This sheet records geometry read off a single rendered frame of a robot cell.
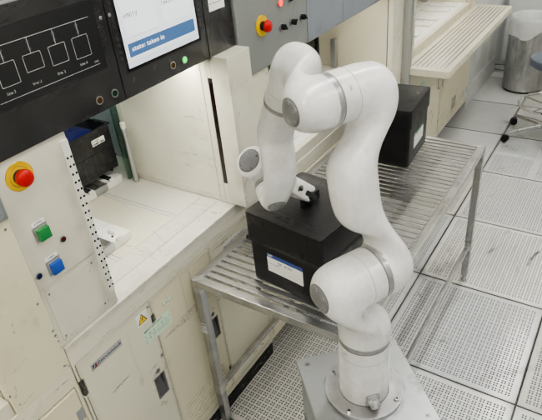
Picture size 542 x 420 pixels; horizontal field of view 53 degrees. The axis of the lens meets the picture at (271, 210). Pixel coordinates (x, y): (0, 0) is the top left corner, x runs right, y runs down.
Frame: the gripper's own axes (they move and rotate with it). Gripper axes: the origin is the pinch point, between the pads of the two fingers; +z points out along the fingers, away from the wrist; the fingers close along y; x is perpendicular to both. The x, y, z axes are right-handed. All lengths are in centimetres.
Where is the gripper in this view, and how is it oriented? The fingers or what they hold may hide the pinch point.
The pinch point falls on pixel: (308, 197)
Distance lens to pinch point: 160.3
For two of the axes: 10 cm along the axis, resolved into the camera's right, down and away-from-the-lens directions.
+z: 5.2, 2.7, 8.1
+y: -7.6, -3.0, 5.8
